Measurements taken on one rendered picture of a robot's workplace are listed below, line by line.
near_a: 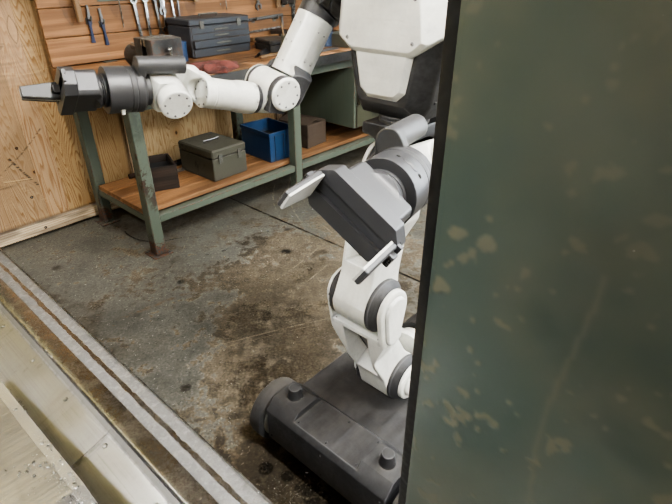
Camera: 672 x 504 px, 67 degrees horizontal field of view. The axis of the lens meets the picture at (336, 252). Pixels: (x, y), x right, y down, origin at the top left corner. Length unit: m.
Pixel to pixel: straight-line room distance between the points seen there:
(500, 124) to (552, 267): 0.06
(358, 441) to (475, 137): 1.36
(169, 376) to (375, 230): 1.62
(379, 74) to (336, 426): 0.98
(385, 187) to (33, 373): 0.83
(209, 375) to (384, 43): 1.40
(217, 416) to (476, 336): 1.67
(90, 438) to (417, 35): 0.92
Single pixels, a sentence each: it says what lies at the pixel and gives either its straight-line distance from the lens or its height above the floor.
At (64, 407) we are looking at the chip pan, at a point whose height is 0.67.
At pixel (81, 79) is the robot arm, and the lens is 1.07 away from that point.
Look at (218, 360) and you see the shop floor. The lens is 2.09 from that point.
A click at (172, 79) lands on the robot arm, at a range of 1.12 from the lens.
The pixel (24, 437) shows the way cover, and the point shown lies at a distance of 0.97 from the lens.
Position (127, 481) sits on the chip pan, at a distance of 0.92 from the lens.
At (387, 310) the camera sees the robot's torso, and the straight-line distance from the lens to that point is 1.25.
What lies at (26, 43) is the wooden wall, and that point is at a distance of 3.15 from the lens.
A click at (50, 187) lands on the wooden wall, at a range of 3.29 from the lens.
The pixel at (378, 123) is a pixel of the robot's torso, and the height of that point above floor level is 1.05.
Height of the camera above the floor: 1.37
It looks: 30 degrees down
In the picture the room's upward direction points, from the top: straight up
